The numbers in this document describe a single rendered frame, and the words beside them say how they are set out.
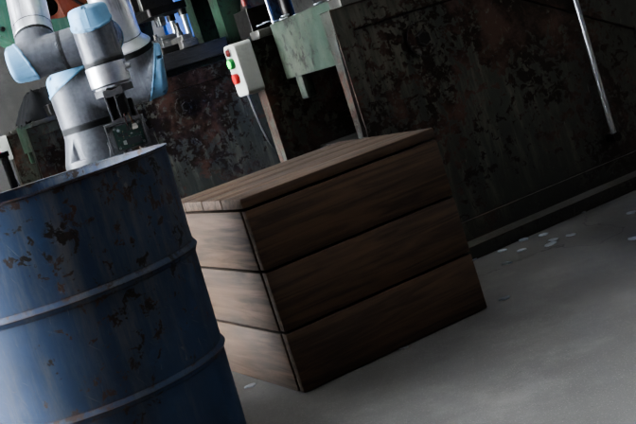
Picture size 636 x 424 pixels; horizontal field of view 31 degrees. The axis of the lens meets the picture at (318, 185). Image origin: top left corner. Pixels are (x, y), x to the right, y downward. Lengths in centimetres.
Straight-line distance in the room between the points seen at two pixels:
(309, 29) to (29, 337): 134
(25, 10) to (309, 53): 79
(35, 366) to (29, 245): 17
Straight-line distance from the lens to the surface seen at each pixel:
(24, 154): 629
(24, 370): 163
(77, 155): 254
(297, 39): 279
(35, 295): 159
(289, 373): 197
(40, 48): 219
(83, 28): 208
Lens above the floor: 54
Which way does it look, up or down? 6 degrees down
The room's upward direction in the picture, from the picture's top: 18 degrees counter-clockwise
